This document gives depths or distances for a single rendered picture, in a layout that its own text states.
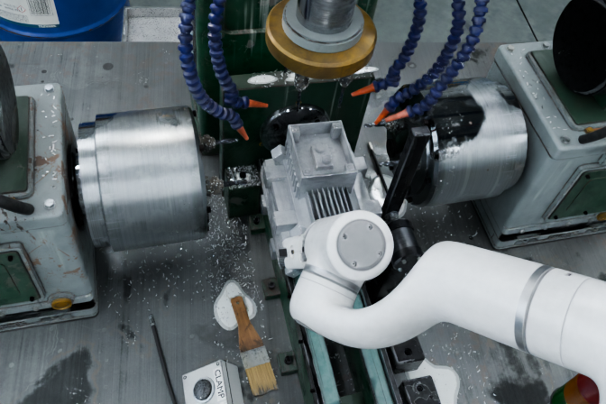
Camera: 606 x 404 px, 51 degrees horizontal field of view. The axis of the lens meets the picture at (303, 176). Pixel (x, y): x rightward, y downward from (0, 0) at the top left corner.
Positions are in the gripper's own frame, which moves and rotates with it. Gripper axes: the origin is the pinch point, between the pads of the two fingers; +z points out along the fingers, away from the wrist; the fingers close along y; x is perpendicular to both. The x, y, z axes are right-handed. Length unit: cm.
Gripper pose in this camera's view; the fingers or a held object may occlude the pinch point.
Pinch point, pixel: (306, 248)
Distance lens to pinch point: 105.8
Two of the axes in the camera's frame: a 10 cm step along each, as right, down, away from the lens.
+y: 9.7, -1.2, 2.2
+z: -2.1, 1.2, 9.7
